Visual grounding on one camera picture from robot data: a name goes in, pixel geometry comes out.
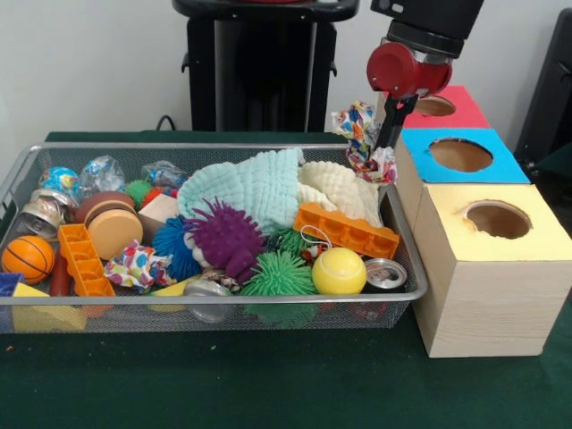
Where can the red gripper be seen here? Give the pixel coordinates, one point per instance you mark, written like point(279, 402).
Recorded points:
point(397, 69)

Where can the colourful heart print cloth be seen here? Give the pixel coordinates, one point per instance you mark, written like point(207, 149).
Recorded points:
point(362, 129)
point(136, 266)

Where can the mint knitted cloth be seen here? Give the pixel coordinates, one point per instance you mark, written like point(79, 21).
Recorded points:
point(259, 187)

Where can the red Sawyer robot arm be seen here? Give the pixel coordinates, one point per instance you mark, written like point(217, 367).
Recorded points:
point(429, 18)

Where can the wooden box with three holes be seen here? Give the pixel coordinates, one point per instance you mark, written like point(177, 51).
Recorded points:
point(487, 304)

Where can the clear mesh bin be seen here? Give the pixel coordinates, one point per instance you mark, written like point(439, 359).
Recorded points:
point(313, 313)

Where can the cream waffle cloth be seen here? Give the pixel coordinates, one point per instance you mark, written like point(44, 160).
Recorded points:
point(339, 187)

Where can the orange plastic brick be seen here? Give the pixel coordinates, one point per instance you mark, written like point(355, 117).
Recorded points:
point(85, 263)
point(344, 230)

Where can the black panel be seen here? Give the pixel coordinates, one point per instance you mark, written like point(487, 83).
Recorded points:
point(549, 89)

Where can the yellow tennis ball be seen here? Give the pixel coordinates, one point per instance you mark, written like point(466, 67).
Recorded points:
point(338, 271)

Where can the green spiky rubber ball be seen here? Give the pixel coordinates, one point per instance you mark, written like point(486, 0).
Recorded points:
point(281, 275)

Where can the purple spiky toy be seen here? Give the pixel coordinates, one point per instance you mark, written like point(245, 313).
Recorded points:
point(228, 237)

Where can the dark green table cloth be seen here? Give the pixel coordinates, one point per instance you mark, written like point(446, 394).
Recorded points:
point(268, 380)

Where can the brown burger toy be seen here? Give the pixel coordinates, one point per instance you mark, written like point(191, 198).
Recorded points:
point(114, 230)

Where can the orange basketball toy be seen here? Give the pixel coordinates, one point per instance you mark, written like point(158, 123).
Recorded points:
point(27, 260)

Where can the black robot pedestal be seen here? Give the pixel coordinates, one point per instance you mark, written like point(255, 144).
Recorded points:
point(263, 67)

